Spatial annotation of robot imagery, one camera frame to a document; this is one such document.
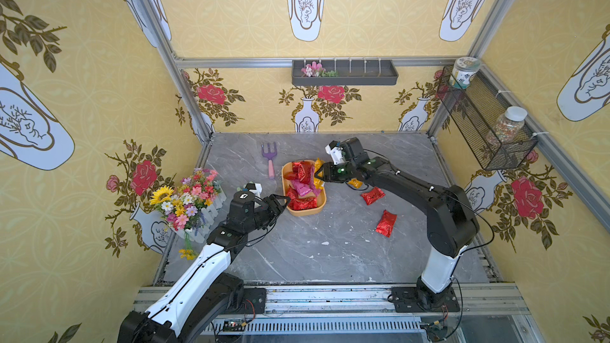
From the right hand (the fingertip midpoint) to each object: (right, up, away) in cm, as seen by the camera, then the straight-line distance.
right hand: (327, 168), depth 90 cm
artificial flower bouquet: (-48, -11, -11) cm, 51 cm away
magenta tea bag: (-9, -9, +7) cm, 14 cm away
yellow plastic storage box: (-14, -9, +5) cm, 18 cm away
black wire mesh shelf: (+57, +22, 0) cm, 61 cm away
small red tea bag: (+19, -11, +5) cm, 22 cm away
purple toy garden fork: (-25, +5, +24) cm, 35 cm away
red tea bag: (+22, -20, -1) cm, 30 cm away
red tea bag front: (-10, -14, +3) cm, 17 cm away
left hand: (-16, -10, -9) cm, 21 cm away
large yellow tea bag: (-3, -5, -5) cm, 8 cm away
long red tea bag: (-10, -1, +8) cm, 13 cm away
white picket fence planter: (-43, -16, -3) cm, 46 cm away
